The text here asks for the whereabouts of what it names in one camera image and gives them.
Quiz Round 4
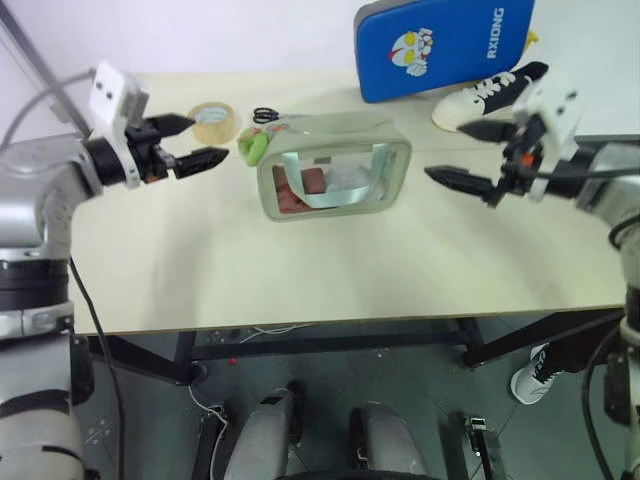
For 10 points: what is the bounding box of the grey cable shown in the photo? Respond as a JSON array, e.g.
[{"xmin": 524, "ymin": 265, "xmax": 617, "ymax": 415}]
[{"xmin": 0, "ymin": 71, "xmax": 97, "ymax": 147}]

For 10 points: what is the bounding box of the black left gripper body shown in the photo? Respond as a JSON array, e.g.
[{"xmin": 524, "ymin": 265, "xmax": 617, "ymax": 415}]
[{"xmin": 124, "ymin": 118, "xmax": 177, "ymax": 185}]

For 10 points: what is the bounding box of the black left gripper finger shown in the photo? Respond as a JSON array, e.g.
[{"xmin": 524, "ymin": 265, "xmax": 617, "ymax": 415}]
[
  {"xmin": 148, "ymin": 113, "xmax": 198, "ymax": 137},
  {"xmin": 171, "ymin": 147, "xmax": 232, "ymax": 180}
]

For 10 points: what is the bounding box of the grey metal pole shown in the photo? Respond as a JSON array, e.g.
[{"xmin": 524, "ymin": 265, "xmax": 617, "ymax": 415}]
[{"xmin": 0, "ymin": 0, "xmax": 87, "ymax": 137}]

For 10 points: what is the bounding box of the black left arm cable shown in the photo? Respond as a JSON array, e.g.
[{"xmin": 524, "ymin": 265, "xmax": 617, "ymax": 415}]
[{"xmin": 68, "ymin": 255, "xmax": 132, "ymax": 480}]

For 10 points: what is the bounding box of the grey robot left leg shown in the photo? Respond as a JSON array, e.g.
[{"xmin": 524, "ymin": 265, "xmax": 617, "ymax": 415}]
[{"xmin": 223, "ymin": 385, "xmax": 297, "ymax": 480}]

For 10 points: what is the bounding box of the blue RXIONG kick pad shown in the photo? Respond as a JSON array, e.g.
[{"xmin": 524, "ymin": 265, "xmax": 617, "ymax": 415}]
[{"xmin": 352, "ymin": 0, "xmax": 537, "ymax": 105}]

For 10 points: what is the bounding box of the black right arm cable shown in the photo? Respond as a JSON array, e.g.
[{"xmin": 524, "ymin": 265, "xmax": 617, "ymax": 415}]
[{"xmin": 535, "ymin": 168, "xmax": 640, "ymax": 181}]

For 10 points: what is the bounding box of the clear packing tape roll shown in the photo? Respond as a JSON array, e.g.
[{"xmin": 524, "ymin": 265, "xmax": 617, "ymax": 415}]
[{"xmin": 187, "ymin": 101, "xmax": 244, "ymax": 146}]

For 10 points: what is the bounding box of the green crumpled soft item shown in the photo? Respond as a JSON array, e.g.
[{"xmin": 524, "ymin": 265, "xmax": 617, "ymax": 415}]
[{"xmin": 237, "ymin": 124, "xmax": 274, "ymax": 166}]

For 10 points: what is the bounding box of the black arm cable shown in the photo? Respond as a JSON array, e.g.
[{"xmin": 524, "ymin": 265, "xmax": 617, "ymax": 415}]
[
  {"xmin": 535, "ymin": 168, "xmax": 640, "ymax": 181},
  {"xmin": 68, "ymin": 255, "xmax": 132, "ymax": 480}
]

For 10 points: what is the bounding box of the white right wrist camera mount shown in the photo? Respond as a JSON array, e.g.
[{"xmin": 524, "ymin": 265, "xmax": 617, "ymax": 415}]
[{"xmin": 513, "ymin": 73, "xmax": 585, "ymax": 202}]

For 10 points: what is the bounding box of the grey robot right leg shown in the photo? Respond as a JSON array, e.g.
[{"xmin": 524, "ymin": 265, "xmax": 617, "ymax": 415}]
[{"xmin": 348, "ymin": 401, "xmax": 429, "ymax": 480}]

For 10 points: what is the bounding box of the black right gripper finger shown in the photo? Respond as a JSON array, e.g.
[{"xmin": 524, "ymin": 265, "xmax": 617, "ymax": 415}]
[
  {"xmin": 423, "ymin": 165, "xmax": 502, "ymax": 202},
  {"xmin": 456, "ymin": 118, "xmax": 518, "ymax": 145}
]

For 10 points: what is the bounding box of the clear zippered pouch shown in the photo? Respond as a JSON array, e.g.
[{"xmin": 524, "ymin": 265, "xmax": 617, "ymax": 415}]
[{"xmin": 255, "ymin": 111, "xmax": 413, "ymax": 224}]

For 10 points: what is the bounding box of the black metal table frame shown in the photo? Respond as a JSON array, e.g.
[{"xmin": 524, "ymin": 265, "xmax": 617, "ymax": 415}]
[{"xmin": 69, "ymin": 312, "xmax": 627, "ymax": 407}]

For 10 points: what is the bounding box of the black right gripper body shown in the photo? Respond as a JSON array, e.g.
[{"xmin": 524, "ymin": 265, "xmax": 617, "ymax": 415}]
[{"xmin": 486, "ymin": 113, "xmax": 548, "ymax": 210}]

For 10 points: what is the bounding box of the white sneaker with black print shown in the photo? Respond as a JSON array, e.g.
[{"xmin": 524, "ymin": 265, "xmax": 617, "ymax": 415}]
[{"xmin": 509, "ymin": 343, "xmax": 567, "ymax": 406}]

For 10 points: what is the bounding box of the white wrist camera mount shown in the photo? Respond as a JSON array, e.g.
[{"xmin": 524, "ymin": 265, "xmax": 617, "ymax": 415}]
[
  {"xmin": 513, "ymin": 73, "xmax": 585, "ymax": 202},
  {"xmin": 88, "ymin": 61, "xmax": 151, "ymax": 190}
]

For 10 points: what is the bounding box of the thin white floor wire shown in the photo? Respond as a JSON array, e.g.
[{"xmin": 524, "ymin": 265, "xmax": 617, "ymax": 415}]
[{"xmin": 186, "ymin": 323, "xmax": 314, "ymax": 480}]

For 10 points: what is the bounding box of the grey robot leg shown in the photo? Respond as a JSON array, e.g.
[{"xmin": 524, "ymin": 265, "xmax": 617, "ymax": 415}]
[
  {"xmin": 223, "ymin": 385, "xmax": 297, "ymax": 480},
  {"xmin": 348, "ymin": 401, "xmax": 429, "ymax": 480}
]

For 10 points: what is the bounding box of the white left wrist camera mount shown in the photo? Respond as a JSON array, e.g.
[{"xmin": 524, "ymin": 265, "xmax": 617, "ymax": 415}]
[{"xmin": 88, "ymin": 61, "xmax": 151, "ymax": 190}]

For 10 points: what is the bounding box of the black and white sneaker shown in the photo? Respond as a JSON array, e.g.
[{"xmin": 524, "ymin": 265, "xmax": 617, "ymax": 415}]
[{"xmin": 431, "ymin": 61, "xmax": 550, "ymax": 133}]

